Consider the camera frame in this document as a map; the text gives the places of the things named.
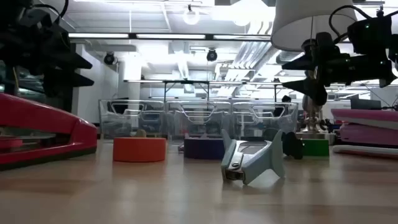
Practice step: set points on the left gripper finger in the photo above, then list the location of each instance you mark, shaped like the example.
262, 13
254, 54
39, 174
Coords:
65, 82
71, 62

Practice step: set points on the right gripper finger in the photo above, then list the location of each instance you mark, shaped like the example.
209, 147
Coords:
303, 85
303, 63

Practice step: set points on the black binder clip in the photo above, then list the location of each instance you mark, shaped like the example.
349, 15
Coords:
292, 146

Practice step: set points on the green tape roll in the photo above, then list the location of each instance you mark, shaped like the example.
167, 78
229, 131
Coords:
315, 147

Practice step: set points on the pink stapler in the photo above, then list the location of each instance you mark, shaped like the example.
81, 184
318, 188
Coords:
367, 133

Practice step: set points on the light blue staple remover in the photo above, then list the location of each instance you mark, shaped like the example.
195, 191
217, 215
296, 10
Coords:
262, 163

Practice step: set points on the orange tape roll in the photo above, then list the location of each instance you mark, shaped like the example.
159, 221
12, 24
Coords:
140, 151

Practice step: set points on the dark purple tape roll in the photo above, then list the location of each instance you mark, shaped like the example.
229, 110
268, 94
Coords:
202, 149

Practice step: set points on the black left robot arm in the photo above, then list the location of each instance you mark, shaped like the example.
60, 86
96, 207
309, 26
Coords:
18, 15

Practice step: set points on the red stapler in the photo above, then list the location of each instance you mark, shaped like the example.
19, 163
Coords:
37, 115

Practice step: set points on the person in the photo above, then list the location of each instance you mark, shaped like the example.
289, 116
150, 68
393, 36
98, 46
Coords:
286, 99

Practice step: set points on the black computer monitor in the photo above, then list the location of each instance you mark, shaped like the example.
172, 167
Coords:
365, 104

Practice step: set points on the white shade table lamp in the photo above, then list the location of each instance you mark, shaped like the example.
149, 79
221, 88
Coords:
295, 28

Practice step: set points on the black ceiling spotlight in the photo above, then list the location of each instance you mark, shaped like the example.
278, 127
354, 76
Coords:
211, 55
109, 58

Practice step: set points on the round pendant light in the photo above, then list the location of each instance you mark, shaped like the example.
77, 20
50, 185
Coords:
191, 15

